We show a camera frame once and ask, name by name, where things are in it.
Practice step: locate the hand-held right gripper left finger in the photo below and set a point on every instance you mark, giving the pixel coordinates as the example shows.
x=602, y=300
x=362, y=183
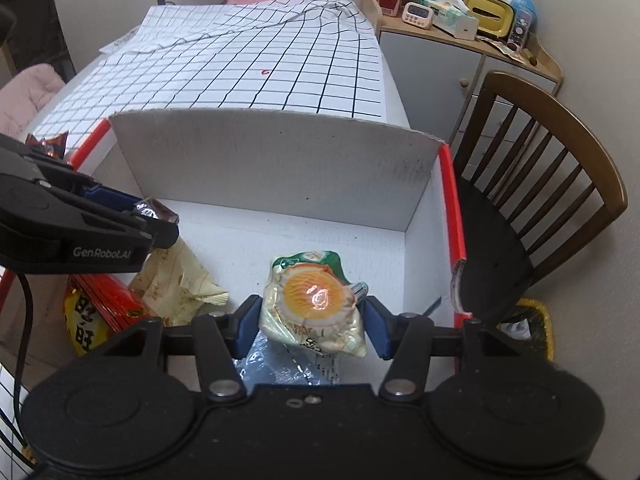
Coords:
x=247, y=325

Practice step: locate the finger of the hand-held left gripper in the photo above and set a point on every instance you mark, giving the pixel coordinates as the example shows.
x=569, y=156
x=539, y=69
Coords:
x=107, y=197
x=100, y=220

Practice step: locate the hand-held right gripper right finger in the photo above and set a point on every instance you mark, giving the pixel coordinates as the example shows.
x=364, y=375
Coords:
x=375, y=327

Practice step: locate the light blue snack packet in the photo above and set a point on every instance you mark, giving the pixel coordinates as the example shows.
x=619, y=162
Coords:
x=265, y=360

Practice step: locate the small brown foil snack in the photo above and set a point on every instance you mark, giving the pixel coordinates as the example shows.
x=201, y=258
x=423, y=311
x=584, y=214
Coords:
x=160, y=212

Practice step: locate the egg snack packet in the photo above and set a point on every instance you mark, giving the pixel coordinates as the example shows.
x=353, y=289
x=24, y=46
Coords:
x=310, y=300

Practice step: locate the red yellow snack bag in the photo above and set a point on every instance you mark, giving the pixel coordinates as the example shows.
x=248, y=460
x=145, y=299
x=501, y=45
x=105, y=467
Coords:
x=95, y=310

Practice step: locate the red brown foil snack packet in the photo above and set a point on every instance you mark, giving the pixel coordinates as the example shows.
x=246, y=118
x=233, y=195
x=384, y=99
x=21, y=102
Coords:
x=50, y=146

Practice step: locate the cream snack packet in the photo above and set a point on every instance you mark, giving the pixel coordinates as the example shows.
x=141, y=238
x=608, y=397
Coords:
x=175, y=285

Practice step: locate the red cardboard box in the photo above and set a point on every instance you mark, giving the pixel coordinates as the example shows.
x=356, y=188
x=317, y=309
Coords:
x=275, y=170

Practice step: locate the pink padded jacket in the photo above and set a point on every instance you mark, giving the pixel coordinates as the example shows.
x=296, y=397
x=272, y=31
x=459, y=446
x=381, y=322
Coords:
x=25, y=95

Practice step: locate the printed paper sheet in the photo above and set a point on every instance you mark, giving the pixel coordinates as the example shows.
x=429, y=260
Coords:
x=117, y=42

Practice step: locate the yellow trash bin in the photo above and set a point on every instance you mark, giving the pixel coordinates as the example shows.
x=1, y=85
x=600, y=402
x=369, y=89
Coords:
x=542, y=330

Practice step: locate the white grid tablecloth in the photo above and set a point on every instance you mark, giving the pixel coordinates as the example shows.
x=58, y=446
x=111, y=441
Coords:
x=225, y=60

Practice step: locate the wooden grey cabinet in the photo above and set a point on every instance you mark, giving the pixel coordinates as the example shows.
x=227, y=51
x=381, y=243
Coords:
x=425, y=70

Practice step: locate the brown wooden chair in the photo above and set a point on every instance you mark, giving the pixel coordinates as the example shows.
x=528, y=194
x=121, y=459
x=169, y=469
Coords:
x=550, y=95

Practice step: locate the white green tissue box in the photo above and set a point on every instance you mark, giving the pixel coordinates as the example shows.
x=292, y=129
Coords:
x=450, y=20

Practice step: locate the white digital timer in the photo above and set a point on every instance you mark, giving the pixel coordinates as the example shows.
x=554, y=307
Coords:
x=416, y=12

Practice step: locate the dark patterned canister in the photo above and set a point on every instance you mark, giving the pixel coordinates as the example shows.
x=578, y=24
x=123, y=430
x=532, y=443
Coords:
x=519, y=32

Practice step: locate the yellow tissue holder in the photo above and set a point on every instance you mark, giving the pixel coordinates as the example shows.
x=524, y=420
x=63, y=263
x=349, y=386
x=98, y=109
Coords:
x=490, y=10

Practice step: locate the blue wipes pack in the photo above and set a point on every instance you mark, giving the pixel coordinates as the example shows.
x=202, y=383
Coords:
x=522, y=7

